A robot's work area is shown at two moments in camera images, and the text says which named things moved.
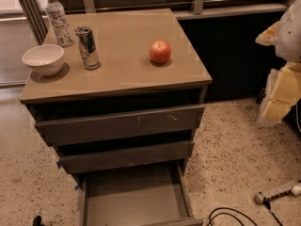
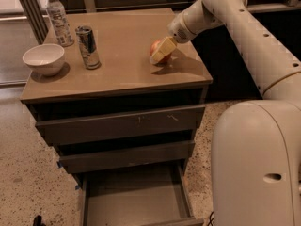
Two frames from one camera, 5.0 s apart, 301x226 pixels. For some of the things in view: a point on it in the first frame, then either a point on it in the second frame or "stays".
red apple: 159,51 stays
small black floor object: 38,221 stays
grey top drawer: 87,128 stays
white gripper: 290,35 -> 178,29
